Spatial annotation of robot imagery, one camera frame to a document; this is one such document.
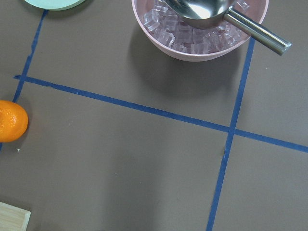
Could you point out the light green plate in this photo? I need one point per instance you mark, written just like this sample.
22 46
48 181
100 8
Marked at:
55 5

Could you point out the wooden cutting board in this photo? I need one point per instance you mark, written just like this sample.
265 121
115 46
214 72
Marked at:
13 218

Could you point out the orange mandarin fruit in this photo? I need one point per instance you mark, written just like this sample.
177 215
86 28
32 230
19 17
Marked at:
13 121

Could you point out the metal ice scoop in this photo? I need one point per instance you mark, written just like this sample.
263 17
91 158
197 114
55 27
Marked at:
203 14

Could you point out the pink bowl with ice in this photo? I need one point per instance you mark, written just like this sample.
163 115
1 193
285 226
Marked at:
171 35

